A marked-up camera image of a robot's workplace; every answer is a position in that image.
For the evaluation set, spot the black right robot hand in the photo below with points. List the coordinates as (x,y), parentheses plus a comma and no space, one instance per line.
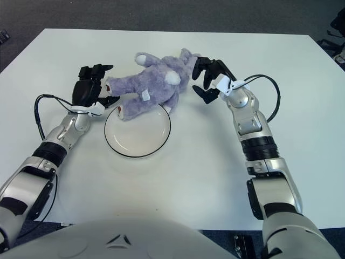
(215,68)

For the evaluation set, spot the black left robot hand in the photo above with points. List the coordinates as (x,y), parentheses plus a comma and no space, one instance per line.
(85,91)

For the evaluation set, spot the purple plush bunny doll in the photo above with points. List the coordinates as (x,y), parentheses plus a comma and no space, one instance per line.
(156,78)

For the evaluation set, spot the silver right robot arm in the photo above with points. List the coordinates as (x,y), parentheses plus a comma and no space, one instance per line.
(250,118)

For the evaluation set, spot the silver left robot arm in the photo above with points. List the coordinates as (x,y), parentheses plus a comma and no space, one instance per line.
(29,183)

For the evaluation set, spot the white plate with black rim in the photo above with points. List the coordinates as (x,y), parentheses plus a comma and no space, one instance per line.
(137,135)

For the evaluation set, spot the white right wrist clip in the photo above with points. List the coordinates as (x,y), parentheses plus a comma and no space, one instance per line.
(223,85)

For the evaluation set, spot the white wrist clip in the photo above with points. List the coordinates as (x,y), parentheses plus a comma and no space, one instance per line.
(223,85)
(95,110)

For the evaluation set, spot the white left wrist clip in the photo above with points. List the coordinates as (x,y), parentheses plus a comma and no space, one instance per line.
(95,110)

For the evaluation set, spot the black office chair base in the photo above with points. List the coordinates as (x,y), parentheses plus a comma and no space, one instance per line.
(334,46)

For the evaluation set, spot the grey robot torso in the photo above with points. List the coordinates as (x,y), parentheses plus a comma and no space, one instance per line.
(121,240)

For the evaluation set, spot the black device under table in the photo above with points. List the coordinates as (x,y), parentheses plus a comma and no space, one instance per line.
(245,248)

